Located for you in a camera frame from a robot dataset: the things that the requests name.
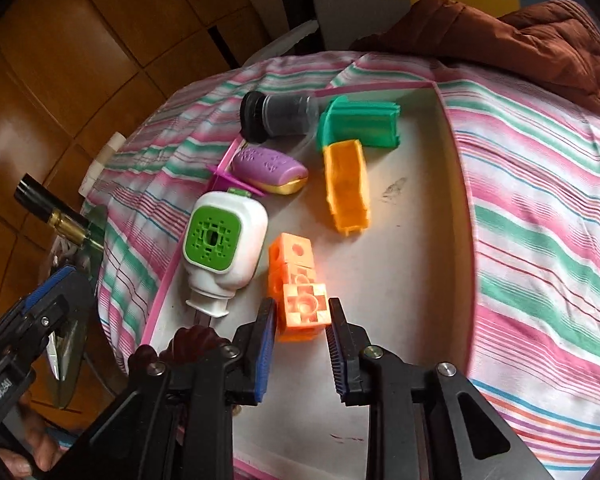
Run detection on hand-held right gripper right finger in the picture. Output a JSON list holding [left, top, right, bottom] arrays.
[[325, 297, 554, 480]]

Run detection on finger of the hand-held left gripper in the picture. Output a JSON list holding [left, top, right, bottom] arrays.
[[19, 265, 97, 333]]

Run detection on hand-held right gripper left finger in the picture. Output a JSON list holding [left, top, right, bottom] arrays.
[[50, 297, 278, 480]]

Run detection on orange building blocks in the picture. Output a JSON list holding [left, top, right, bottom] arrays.
[[267, 232, 329, 343]]

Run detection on dark brown hair claw clip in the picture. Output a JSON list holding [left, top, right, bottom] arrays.
[[127, 324, 233, 376]]

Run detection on white green plug-in diffuser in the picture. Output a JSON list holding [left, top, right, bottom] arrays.
[[182, 187, 270, 318]]

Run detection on pink rimmed white tray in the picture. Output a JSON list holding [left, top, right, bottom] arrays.
[[140, 78, 476, 480]]

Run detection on orange toy bin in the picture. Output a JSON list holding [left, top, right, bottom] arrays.
[[322, 139, 372, 236]]

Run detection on purple oval plastic case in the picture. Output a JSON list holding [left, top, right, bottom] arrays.
[[230, 146, 310, 196]]

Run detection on green plastic spool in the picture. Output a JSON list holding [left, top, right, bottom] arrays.
[[316, 95, 402, 151]]

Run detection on clear jar with black lid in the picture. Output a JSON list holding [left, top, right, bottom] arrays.
[[240, 91, 321, 144]]

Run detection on person's left hand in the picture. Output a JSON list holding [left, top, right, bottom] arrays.
[[0, 392, 68, 478]]

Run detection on black gold tube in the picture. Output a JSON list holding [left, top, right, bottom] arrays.
[[14, 173, 106, 251]]

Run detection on brown quilted blanket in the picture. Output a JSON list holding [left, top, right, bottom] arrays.
[[350, 0, 600, 123]]

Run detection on white plastic post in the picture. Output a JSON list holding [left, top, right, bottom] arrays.
[[79, 131, 126, 197]]

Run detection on white bed rail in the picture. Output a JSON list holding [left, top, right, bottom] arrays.
[[242, 20, 321, 68]]

